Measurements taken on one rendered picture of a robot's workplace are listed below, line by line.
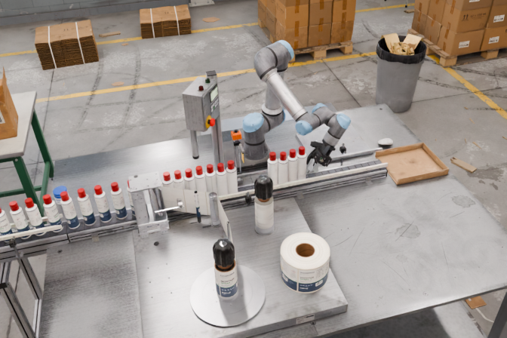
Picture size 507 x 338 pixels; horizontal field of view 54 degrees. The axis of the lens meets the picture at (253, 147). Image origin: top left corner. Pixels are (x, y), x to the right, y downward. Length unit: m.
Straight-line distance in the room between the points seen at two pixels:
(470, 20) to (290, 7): 1.88
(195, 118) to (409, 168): 1.24
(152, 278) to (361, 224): 1.01
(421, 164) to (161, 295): 1.58
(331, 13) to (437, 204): 3.50
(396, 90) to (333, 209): 2.45
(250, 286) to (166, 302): 0.34
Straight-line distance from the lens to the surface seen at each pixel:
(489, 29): 6.03
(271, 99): 2.71
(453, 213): 2.66
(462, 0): 5.67
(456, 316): 3.03
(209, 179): 2.44
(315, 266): 2.03
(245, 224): 2.39
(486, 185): 4.28
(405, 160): 2.93
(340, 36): 5.93
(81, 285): 2.36
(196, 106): 2.23
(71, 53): 6.20
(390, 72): 4.75
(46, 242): 2.56
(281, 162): 2.48
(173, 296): 2.15
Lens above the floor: 2.55
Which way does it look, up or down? 36 degrees down
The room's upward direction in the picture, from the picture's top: 2 degrees counter-clockwise
